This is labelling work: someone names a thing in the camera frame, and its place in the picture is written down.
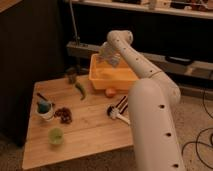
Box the yellow plastic tray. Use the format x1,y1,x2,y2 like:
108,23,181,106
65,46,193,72
89,54,137,91

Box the metal shelf rack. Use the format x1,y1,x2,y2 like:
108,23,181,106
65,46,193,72
66,0,213,80

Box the brown grape bunch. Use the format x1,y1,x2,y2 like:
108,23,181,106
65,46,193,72
54,107,72,124

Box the small wooden table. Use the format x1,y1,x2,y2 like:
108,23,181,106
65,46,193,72
22,75,132,170

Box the white cup with blue item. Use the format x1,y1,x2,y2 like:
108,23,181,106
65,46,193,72
36,93,54,121

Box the dark chocolate bars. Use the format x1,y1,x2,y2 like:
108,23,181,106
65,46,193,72
116,96,128,114

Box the green chili pepper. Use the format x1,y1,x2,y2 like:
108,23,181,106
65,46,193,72
75,82,86,100

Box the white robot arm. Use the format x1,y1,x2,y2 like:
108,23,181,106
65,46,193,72
107,30,186,171

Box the orange fruit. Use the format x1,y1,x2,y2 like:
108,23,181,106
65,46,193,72
105,88,117,98

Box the green cup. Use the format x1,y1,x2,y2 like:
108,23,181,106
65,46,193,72
48,128,63,145

